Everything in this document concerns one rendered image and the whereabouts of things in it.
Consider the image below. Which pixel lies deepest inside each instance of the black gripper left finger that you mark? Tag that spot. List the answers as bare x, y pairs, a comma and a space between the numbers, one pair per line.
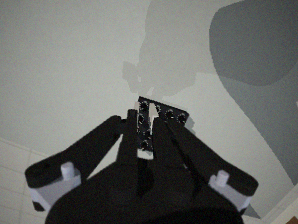
51, 178

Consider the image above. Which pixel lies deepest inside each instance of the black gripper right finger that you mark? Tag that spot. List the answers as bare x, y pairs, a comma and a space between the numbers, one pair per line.
232, 183

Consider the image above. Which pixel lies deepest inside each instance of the black knob box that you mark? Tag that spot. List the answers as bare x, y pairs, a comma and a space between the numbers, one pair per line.
166, 112

